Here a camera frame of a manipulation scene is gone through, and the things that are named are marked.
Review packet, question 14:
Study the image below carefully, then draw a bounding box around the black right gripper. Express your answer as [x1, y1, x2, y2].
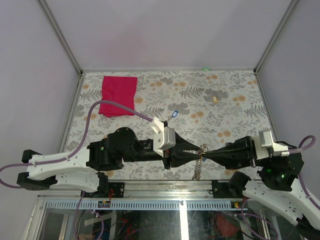
[200, 133, 270, 169]

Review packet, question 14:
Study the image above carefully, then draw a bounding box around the grey keyring with yellow handle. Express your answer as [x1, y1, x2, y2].
[191, 143, 209, 181]

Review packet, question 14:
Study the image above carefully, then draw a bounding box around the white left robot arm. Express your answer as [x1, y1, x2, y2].
[16, 126, 200, 198]

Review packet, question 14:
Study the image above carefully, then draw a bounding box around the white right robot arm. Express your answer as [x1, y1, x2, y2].
[202, 131, 320, 240]

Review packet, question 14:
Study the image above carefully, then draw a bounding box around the loose blue tag key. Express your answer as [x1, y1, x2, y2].
[166, 110, 179, 122]

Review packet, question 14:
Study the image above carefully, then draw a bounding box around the loose yellow tag key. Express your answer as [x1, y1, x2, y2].
[212, 96, 218, 103]

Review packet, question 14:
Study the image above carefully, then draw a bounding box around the pink folded cloth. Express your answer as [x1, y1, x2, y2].
[99, 76, 138, 118]

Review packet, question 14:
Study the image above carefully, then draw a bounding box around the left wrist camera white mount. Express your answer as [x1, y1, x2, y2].
[149, 117, 176, 157]

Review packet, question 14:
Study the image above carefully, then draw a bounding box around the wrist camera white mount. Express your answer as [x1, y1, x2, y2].
[149, 117, 176, 157]
[252, 130, 290, 160]

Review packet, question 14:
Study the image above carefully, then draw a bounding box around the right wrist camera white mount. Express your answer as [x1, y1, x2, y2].
[252, 130, 290, 160]

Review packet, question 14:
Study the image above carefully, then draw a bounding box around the metal front rail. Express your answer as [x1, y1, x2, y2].
[35, 180, 243, 211]

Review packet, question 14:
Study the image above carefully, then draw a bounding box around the aluminium enclosure frame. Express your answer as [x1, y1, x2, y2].
[24, 0, 320, 240]

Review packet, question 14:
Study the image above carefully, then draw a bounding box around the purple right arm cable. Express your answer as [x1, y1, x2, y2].
[287, 135, 320, 211]

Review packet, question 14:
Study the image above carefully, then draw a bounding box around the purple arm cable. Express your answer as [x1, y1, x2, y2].
[0, 99, 154, 190]
[287, 135, 320, 211]

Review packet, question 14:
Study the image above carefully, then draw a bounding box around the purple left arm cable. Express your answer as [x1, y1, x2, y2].
[0, 99, 154, 190]

